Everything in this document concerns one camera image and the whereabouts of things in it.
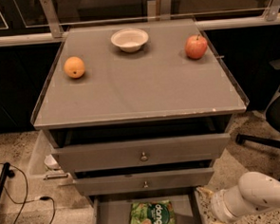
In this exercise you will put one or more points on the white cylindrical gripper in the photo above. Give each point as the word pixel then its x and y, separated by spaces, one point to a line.
pixel 217 204

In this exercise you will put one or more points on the green rice chip bag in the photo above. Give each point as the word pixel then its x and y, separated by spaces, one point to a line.
pixel 153 212

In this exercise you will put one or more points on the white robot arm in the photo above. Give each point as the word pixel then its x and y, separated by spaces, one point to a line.
pixel 254 194

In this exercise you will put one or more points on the middle grey drawer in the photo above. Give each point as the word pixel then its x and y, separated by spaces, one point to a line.
pixel 94 186

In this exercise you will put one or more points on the grey drawer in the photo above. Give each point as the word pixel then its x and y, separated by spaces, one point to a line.
pixel 123 154
pixel 94 186
pixel 115 209

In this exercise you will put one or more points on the bottom grey drawer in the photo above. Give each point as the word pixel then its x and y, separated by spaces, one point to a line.
pixel 115 209

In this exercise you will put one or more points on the grey drawer cabinet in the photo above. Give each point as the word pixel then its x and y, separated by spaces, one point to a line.
pixel 154 93

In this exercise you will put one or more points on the top grey drawer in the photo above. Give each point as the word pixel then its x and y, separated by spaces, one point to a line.
pixel 123 154

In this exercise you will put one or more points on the red apple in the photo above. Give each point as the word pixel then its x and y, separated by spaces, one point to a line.
pixel 195 46

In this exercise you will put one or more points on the white object in bin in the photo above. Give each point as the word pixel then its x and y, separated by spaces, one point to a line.
pixel 51 163

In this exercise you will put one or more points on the white paper bowl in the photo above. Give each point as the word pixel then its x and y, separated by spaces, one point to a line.
pixel 129 39

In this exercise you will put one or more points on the orange fruit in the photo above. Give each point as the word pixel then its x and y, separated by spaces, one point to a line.
pixel 74 67

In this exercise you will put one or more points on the black stand leg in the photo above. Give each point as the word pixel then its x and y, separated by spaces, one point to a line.
pixel 3 176

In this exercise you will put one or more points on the metal window bracket right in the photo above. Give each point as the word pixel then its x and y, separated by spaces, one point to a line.
pixel 271 11

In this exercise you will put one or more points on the metal window bracket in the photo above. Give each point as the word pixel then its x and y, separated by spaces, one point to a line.
pixel 165 9
pixel 52 18
pixel 271 11

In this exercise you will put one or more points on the metal window bracket centre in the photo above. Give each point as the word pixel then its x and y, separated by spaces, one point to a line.
pixel 165 9

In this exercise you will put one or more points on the metal window bracket left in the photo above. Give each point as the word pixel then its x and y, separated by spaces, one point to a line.
pixel 52 18

